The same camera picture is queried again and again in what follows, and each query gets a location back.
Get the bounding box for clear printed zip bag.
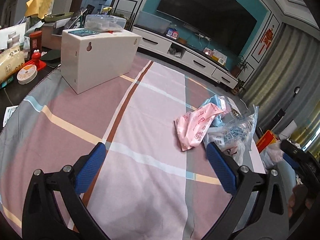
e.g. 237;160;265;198
203;105;259;166

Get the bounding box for light blue mesh cloth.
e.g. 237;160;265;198
199;95;232;128

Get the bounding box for pink printed wrapper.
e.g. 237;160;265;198
174;103;223;151

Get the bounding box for white trash bag on floor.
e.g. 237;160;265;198
260;141;284;171

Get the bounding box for black trash bin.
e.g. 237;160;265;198
280;139;320;201

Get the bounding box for person right hand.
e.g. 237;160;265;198
287;185;314;218

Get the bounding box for red orange carton box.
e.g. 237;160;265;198
256;130;278;153

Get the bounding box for round white tape roll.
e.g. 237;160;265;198
17;64;37;85

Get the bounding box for white storage box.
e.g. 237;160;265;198
61;28;142;94

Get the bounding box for potted plant by cabinet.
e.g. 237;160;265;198
231;55;248;77

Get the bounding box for red chinese knot decoration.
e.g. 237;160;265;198
258;25;274;55

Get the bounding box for clear plastic container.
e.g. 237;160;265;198
84;15;127;32

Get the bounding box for white tv cabinet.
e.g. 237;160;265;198
132;26;238;89

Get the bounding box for yellow cloth on shelf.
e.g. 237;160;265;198
25;0;54;20

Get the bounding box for large black television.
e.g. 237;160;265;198
157;0;257;55

